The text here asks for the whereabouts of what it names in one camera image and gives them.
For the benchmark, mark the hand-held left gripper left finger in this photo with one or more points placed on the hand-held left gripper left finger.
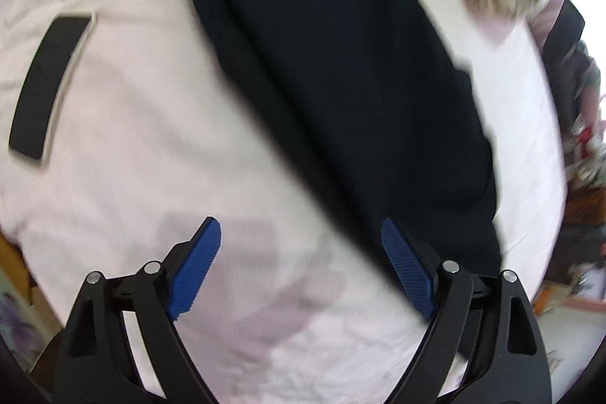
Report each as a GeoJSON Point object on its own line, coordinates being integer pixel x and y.
{"type": "Point", "coordinates": [196, 266]}

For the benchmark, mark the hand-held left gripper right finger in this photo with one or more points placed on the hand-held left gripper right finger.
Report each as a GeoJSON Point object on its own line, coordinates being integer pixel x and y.
{"type": "Point", "coordinates": [408, 266]}

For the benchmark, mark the black pants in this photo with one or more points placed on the black pants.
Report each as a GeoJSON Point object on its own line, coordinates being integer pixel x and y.
{"type": "Point", "coordinates": [331, 77]}

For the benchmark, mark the pink bed sheet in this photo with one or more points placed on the pink bed sheet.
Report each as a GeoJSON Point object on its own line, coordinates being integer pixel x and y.
{"type": "Point", "coordinates": [142, 148]}

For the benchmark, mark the orange box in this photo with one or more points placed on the orange box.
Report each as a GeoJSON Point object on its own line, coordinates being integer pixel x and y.
{"type": "Point", "coordinates": [568, 302]}

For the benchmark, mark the black smartphone with cream case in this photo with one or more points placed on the black smartphone with cream case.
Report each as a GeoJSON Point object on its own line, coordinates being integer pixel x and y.
{"type": "Point", "coordinates": [45, 87]}

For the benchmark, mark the black chair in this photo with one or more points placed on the black chair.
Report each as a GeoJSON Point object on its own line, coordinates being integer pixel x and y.
{"type": "Point", "coordinates": [566, 35]}

